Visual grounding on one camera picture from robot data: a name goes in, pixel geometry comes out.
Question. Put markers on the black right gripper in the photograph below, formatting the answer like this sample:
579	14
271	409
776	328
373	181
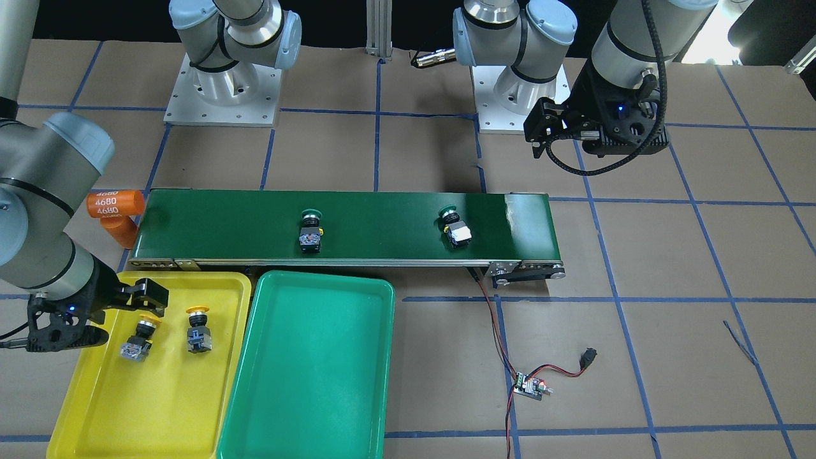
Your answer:
104	294

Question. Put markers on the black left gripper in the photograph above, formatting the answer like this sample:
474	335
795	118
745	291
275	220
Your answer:
586	102

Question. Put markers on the yellow push button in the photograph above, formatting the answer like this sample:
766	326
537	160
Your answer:
137	347
199	337

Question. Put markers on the plain orange cylinder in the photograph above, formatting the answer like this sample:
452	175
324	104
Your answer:
122	229

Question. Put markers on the orange cylinder with white text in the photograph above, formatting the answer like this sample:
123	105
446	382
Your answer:
115	204

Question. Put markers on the green push button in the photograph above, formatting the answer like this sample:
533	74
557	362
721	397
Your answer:
311	232
456	230

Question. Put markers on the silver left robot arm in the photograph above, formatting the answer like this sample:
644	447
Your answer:
640	38

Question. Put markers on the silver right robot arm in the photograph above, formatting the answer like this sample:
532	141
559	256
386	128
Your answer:
48	171

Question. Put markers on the yellow plastic tray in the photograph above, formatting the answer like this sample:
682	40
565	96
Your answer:
172	404

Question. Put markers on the green conveyor belt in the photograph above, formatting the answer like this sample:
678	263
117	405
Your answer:
513	235

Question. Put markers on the green plastic tray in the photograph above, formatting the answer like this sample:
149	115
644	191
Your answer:
313	377

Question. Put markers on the small motor controller board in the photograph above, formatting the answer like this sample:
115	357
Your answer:
532	387

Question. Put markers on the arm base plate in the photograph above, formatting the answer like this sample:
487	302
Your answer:
245	96
504	100

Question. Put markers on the aluminium frame post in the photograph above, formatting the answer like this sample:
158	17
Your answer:
378	20

